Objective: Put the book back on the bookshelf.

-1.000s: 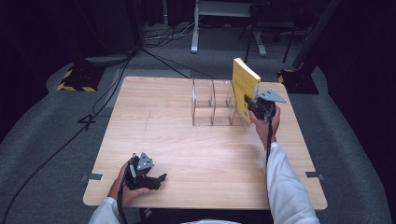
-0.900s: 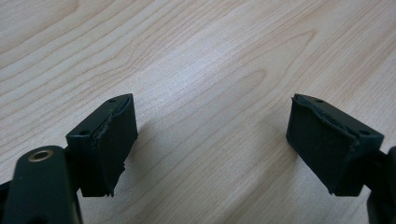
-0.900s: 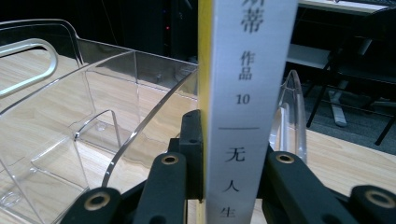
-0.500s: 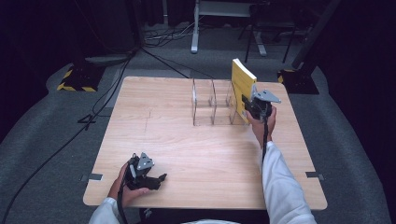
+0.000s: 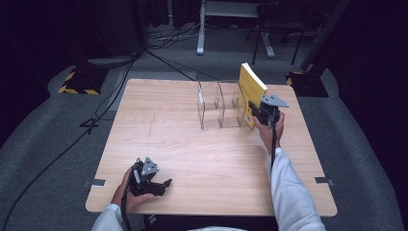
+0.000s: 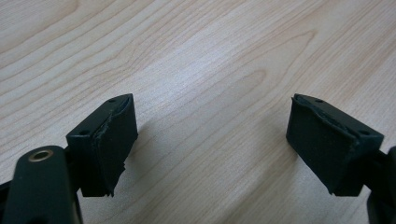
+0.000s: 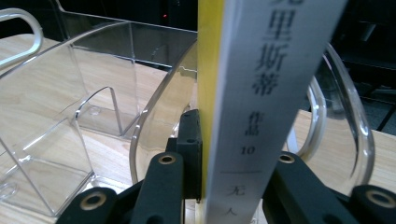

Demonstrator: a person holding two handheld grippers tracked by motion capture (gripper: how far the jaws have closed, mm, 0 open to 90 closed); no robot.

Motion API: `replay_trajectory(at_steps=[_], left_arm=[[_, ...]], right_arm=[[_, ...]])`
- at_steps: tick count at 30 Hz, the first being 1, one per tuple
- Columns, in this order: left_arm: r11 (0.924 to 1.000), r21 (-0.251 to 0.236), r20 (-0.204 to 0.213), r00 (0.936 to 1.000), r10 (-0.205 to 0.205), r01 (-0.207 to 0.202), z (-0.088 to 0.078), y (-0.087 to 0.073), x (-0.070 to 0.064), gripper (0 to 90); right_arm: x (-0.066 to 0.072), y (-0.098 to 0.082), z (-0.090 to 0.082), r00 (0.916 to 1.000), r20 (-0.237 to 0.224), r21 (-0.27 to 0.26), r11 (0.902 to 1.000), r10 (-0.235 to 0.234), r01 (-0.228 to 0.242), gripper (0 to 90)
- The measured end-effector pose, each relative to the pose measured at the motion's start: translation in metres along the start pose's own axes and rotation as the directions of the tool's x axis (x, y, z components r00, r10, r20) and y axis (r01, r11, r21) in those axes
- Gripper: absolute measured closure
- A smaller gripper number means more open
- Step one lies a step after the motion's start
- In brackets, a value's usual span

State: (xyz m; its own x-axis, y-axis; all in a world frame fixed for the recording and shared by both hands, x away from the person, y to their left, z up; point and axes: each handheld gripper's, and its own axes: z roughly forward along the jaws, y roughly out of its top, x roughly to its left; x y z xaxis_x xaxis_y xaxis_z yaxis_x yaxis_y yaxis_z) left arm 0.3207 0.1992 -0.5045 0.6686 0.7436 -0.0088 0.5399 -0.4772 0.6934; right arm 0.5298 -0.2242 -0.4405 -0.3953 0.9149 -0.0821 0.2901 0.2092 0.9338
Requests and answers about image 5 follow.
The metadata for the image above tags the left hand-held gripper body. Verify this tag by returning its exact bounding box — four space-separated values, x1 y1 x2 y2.
129 157 161 196

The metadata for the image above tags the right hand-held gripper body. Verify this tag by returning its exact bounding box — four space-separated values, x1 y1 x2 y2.
256 93 290 127

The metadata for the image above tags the yellow book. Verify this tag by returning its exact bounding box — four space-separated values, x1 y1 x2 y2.
238 62 268 130

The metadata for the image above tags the clear acrylic divider rack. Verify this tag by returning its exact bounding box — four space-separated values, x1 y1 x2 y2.
196 80 254 131

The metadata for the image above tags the person's right hand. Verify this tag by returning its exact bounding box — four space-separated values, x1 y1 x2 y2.
253 110 286 155

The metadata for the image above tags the person's left hand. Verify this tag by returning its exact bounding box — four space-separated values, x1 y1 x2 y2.
111 167 155 216

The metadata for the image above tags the grey tape strip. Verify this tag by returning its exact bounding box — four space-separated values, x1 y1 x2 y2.
314 176 335 188
82 178 107 189

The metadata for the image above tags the black yellow striped stand base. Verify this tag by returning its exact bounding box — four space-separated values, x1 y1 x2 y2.
58 65 109 96
286 70 330 98

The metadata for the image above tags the person's torso white clothing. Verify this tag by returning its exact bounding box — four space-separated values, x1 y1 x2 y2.
189 226 248 231

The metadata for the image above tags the grey slanted stand beam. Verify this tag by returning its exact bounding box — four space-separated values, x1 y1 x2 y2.
300 0 353 73

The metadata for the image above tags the right hand-held gripper black cable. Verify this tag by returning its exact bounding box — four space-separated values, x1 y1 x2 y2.
270 121 278 169

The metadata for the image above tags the hand-held gripper black cable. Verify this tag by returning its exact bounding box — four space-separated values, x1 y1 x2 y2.
270 121 278 169
120 187 133 231

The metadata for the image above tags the left hand-held gripper black cable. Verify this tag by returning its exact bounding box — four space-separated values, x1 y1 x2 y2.
120 187 133 231

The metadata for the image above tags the long black floor cable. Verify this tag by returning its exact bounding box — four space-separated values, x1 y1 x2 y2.
0 54 140 231

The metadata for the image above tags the black metal chair frame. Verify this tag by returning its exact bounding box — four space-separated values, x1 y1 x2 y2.
244 3 306 66

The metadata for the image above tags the white desk frame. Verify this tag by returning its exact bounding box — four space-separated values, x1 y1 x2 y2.
196 0 276 59

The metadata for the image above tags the bundle of floor cables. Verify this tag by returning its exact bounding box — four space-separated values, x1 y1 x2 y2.
147 15 206 50

